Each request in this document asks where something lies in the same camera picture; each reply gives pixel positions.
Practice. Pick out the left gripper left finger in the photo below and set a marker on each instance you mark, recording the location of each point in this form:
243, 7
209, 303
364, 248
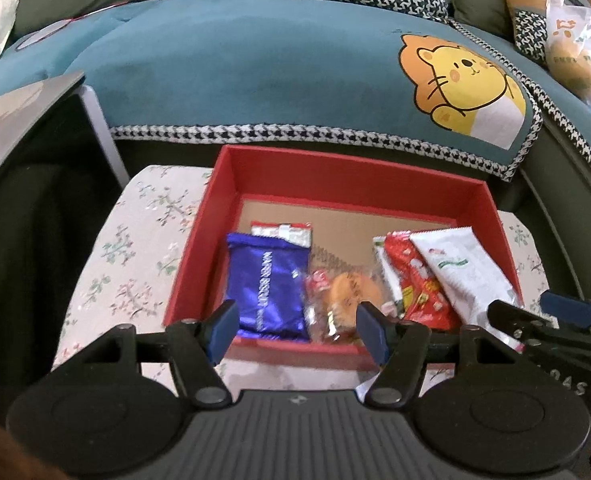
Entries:
194, 349

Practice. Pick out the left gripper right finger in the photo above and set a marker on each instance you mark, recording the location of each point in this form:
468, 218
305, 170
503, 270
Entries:
400, 349

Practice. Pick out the red Trolli gummy bag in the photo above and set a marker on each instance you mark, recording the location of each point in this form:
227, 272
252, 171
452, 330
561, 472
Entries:
424, 299

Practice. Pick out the orange pastry clear wrapper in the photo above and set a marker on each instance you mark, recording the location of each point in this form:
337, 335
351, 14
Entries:
331, 301

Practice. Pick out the white green snack pouch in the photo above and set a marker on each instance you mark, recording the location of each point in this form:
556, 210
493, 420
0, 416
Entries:
469, 276

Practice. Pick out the blue wafer biscuit pack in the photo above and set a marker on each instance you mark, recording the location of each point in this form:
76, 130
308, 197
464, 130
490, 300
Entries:
266, 281

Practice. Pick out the red white snack packet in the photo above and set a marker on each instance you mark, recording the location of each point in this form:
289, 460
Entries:
300, 234

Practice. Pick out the Kapron wafer packet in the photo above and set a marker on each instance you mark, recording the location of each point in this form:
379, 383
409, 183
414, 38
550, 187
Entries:
389, 278

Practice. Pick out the red cardboard box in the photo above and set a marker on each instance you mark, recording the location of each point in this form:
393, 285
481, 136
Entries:
347, 200

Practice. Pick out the black side table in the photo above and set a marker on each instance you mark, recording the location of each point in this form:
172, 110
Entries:
60, 175

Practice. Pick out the teal lion sofa cover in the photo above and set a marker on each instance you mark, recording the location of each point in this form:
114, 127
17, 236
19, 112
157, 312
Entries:
251, 71

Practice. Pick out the white plastic bag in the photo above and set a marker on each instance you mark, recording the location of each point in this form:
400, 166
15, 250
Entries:
568, 46

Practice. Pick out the orange houndstooth cushion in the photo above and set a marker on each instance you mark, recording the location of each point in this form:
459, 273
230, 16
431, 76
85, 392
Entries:
529, 28

